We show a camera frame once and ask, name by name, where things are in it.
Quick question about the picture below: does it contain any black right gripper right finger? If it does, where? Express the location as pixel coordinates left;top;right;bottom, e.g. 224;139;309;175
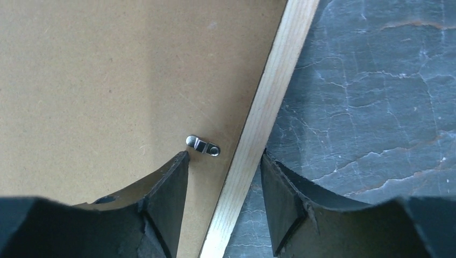
260;152;455;257

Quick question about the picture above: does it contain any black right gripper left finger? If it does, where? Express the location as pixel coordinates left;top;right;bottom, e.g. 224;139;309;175
1;151;189;257

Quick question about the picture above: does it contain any small metal turn clip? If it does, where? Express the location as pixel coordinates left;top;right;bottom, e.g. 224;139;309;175
186;135;221;156

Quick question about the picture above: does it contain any brown frame backing board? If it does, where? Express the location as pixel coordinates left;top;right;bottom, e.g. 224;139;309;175
1;1;286;257

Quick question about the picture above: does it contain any light wooden picture frame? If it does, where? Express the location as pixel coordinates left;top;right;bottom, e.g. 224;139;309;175
199;1;319;257

